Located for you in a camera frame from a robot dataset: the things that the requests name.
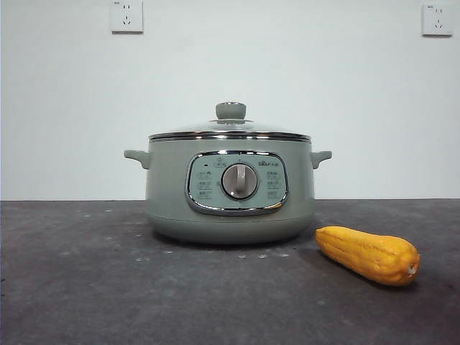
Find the glass lid with green knob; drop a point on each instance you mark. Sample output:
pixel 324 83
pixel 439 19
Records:
pixel 230 110

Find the yellow corn cob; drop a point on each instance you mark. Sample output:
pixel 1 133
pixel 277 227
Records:
pixel 366 255

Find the pale green electric pot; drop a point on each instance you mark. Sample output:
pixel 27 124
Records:
pixel 169 187

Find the white wall socket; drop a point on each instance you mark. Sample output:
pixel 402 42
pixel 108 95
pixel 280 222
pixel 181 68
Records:
pixel 437 21
pixel 126 18

